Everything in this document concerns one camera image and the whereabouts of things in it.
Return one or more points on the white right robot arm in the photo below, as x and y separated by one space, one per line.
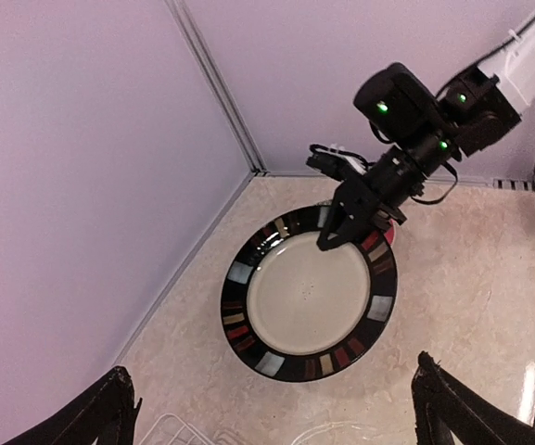
475 109

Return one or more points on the right aluminium corner post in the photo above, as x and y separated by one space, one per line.
210 70

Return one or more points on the black rimmed striped plate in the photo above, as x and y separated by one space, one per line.
294 313

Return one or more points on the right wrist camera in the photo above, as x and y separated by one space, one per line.
331 160

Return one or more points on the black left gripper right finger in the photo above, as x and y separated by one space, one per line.
445 410

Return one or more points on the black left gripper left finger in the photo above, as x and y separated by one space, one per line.
105 413

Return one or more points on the white wire dish rack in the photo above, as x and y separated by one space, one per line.
170 429

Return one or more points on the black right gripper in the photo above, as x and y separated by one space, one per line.
362 203

